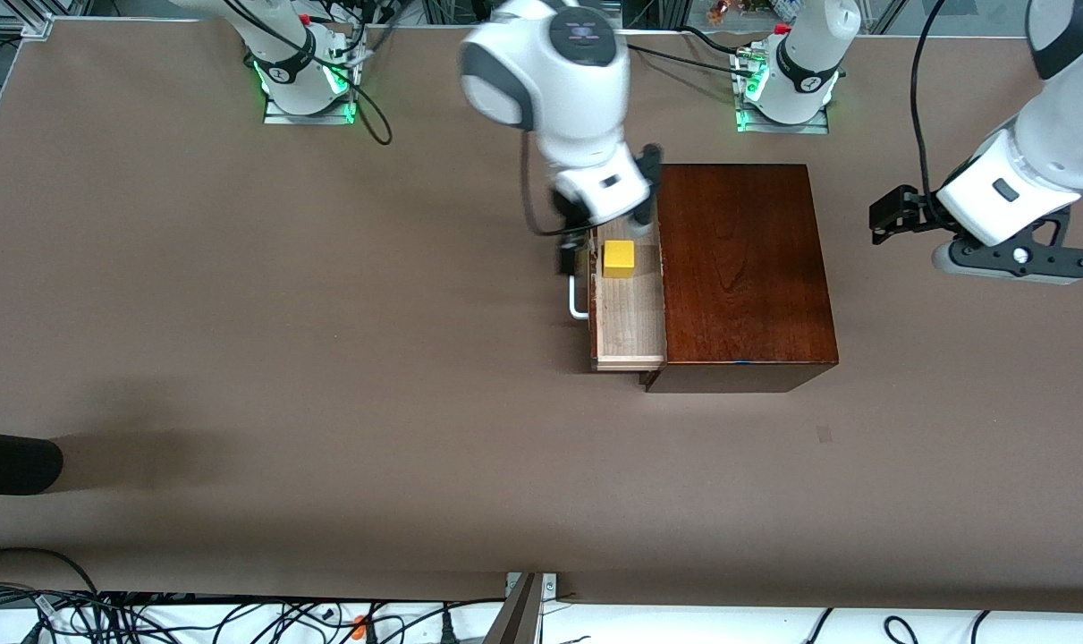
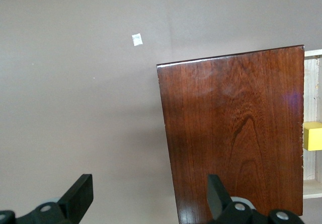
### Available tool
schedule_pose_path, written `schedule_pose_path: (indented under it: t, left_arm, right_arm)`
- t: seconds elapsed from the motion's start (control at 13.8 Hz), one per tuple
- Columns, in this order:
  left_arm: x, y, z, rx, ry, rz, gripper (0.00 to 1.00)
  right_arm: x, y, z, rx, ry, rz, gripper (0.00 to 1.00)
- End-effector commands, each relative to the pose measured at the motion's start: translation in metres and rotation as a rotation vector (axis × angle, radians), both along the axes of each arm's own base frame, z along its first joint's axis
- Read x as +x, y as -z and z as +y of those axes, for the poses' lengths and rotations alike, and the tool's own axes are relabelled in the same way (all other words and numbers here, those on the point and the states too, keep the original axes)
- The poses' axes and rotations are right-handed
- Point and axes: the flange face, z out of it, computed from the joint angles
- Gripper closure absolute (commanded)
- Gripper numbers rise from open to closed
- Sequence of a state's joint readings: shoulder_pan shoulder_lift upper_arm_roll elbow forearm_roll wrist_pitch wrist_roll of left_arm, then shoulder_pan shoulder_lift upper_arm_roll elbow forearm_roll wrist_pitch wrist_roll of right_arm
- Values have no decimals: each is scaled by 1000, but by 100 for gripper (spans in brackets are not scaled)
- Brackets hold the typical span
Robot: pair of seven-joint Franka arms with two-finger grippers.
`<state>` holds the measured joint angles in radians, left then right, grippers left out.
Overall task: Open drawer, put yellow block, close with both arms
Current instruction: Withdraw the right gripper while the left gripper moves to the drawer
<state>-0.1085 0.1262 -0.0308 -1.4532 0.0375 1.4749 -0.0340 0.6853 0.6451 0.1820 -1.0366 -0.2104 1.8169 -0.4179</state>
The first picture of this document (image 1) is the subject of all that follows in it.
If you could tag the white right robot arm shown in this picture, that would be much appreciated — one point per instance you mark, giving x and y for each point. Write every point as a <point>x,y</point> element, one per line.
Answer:
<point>559,80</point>

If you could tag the aluminium frame rail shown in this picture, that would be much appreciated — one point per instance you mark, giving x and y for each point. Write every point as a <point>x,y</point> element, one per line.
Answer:
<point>31,27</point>

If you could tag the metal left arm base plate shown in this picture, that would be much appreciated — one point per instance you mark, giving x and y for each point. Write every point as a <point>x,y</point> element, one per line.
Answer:
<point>814,128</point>

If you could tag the grey metal post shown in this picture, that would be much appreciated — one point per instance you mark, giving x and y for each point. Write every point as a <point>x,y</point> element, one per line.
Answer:
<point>519,617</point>

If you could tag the dark brown wooden cabinet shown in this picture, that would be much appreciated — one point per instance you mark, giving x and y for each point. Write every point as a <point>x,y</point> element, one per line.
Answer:
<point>747,268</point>

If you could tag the black ribbed cylinder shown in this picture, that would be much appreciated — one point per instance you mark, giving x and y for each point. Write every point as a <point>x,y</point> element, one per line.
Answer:
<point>13,462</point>

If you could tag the yellow cube block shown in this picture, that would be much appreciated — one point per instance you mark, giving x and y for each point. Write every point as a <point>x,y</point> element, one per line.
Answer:
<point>619,258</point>

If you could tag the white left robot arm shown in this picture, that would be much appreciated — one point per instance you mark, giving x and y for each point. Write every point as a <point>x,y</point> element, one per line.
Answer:
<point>1060,134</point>

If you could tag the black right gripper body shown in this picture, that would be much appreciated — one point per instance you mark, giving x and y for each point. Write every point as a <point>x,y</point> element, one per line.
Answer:
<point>570,228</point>

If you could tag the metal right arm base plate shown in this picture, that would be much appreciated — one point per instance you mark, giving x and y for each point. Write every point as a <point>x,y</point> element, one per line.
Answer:
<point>277,116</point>

